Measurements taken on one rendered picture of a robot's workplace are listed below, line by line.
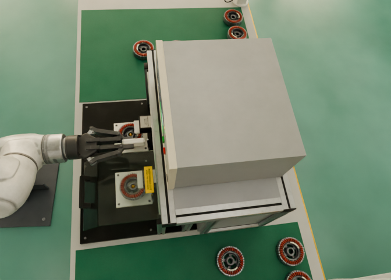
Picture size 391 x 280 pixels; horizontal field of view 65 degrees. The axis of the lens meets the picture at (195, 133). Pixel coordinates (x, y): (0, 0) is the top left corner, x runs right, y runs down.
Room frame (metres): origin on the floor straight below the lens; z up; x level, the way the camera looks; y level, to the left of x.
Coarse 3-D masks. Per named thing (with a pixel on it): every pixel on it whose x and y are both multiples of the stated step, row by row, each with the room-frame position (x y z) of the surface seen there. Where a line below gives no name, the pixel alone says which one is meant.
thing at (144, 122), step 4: (140, 116) 0.58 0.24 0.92; (144, 116) 0.59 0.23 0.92; (148, 116) 0.59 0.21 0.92; (136, 120) 0.58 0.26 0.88; (140, 120) 0.57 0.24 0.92; (144, 120) 0.57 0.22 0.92; (148, 120) 0.58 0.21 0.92; (136, 124) 0.56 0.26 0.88; (140, 124) 0.55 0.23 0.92; (144, 124) 0.55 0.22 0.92; (148, 124) 0.56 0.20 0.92; (136, 128) 0.55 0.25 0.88; (140, 128) 0.53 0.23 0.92; (144, 128) 0.54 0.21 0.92; (148, 128) 0.54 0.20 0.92; (136, 132) 0.53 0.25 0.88; (140, 132) 0.53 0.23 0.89; (144, 132) 0.53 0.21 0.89; (148, 132) 0.54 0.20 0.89
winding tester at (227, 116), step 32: (160, 64) 0.58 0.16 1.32; (192, 64) 0.61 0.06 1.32; (224, 64) 0.64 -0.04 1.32; (256, 64) 0.67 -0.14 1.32; (192, 96) 0.49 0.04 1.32; (224, 96) 0.52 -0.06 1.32; (256, 96) 0.55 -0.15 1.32; (288, 96) 0.58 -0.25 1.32; (192, 128) 0.39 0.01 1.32; (224, 128) 0.41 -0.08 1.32; (256, 128) 0.44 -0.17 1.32; (288, 128) 0.46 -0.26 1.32; (192, 160) 0.30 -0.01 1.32; (224, 160) 0.32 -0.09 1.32; (256, 160) 0.34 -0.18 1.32; (288, 160) 0.38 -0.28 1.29
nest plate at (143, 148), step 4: (116, 124) 0.59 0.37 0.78; (120, 124) 0.59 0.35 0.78; (116, 128) 0.57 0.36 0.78; (144, 136) 0.56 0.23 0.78; (136, 148) 0.49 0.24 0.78; (140, 148) 0.50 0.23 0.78; (144, 148) 0.50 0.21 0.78; (124, 152) 0.46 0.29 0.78; (128, 152) 0.47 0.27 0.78; (132, 152) 0.47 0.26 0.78
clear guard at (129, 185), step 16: (112, 160) 0.32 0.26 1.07; (128, 160) 0.34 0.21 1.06; (144, 160) 0.35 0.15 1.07; (96, 176) 0.26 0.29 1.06; (112, 176) 0.27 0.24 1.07; (128, 176) 0.28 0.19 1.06; (96, 192) 0.20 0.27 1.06; (112, 192) 0.22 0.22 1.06; (128, 192) 0.23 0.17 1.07; (144, 192) 0.24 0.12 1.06; (96, 208) 0.15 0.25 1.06; (112, 208) 0.17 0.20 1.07; (128, 208) 0.18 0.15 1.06; (144, 208) 0.19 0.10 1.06; (160, 208) 0.20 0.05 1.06; (96, 224) 0.11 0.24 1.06; (112, 224) 0.12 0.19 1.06
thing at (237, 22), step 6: (228, 12) 1.45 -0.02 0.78; (234, 12) 1.47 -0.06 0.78; (228, 18) 1.40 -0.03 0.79; (234, 18) 1.43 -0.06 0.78; (240, 18) 1.43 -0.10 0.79; (228, 24) 1.38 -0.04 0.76; (234, 24) 1.38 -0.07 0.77; (228, 30) 1.32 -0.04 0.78; (234, 30) 1.34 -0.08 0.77; (240, 30) 1.34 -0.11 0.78; (228, 36) 1.29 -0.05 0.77; (234, 36) 1.28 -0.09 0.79; (246, 36) 1.31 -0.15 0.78
